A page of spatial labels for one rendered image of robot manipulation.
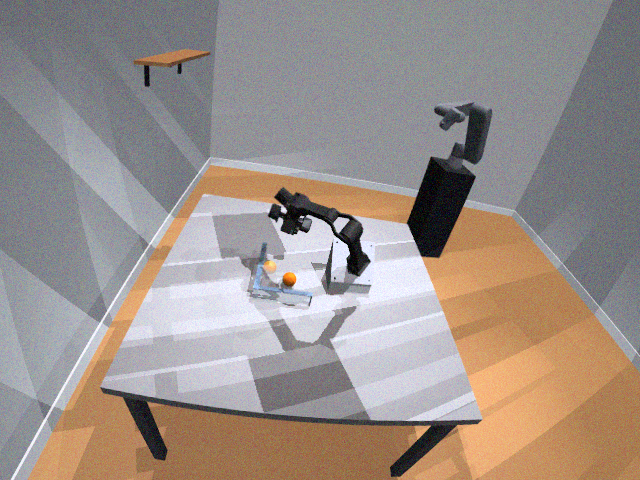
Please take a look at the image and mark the clear glass walls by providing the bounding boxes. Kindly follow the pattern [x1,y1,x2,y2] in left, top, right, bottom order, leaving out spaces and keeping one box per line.
[252,289,311,306]

